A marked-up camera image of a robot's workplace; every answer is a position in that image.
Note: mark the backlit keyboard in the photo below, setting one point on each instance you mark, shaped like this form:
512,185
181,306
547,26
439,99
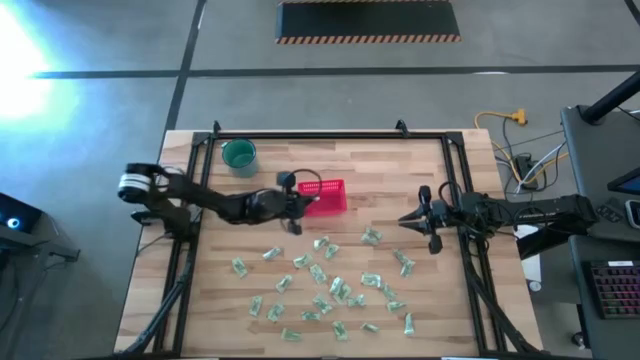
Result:
617,290

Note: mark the black desk support bar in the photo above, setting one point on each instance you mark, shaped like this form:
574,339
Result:
540,246

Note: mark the small black controller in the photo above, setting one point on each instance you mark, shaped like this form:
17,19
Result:
609,212

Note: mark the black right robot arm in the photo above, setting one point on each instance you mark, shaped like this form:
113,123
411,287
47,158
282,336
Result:
550,207

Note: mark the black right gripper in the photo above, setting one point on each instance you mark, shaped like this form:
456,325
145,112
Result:
440,215

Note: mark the small white round puck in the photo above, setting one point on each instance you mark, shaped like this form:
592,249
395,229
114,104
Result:
535,286

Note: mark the black tablet screen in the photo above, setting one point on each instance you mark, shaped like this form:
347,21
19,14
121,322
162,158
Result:
630,185

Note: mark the green mug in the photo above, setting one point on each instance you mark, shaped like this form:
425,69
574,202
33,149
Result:
240,165

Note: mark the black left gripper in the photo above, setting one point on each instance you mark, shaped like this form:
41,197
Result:
287,205

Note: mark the black power strip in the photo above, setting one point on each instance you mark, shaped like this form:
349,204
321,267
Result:
525,167

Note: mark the black frame clamp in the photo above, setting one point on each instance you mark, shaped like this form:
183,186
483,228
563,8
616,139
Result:
401,129
216,129

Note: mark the black keyboard desk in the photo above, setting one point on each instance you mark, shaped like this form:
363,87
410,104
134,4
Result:
615,340

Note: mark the black pole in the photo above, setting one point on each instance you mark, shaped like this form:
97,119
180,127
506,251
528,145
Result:
612,97

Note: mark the red plastic mesh basket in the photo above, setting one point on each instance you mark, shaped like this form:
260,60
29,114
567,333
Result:
327,200

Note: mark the black hazard-striped floor mat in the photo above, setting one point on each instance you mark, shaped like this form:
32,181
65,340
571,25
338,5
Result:
367,20

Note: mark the white paper sheet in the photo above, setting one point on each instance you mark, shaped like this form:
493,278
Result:
532,270

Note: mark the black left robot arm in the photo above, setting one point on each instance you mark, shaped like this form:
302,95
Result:
215,202

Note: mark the smartphone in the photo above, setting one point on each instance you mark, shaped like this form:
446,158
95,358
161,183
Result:
634,214

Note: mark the black computer tower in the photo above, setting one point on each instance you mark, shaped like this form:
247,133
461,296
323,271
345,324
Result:
22,212

